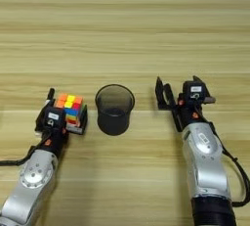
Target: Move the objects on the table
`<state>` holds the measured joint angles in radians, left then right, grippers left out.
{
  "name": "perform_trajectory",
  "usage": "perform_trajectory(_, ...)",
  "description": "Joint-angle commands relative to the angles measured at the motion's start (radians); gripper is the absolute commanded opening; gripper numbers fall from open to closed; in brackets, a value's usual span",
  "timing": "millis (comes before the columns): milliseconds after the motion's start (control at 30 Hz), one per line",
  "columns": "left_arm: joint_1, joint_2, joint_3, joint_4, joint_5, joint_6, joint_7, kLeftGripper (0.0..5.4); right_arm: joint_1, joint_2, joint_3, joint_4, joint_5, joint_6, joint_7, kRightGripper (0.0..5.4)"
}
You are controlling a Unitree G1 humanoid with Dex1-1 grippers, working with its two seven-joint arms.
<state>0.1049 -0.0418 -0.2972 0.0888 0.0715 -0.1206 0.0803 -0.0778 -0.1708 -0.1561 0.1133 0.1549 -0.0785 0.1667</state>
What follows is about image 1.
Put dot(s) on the black mesh pen cup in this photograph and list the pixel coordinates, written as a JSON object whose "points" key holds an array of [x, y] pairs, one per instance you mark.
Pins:
{"points": [[114, 119]]}

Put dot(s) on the multicolour puzzle cube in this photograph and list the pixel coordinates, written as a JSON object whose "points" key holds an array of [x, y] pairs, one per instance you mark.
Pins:
{"points": [[70, 106]]}

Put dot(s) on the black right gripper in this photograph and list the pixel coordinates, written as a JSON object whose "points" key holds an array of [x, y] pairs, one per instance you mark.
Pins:
{"points": [[190, 114]]}

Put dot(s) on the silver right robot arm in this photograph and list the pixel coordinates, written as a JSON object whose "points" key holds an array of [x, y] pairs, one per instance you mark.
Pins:
{"points": [[205, 168]]}

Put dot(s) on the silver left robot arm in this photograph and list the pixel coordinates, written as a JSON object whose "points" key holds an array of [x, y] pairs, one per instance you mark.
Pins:
{"points": [[34, 177]]}

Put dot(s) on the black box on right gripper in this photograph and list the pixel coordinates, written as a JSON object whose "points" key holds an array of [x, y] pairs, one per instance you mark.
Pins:
{"points": [[195, 95]]}

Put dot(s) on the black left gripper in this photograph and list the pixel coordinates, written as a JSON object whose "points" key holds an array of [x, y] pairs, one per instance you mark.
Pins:
{"points": [[53, 140]]}

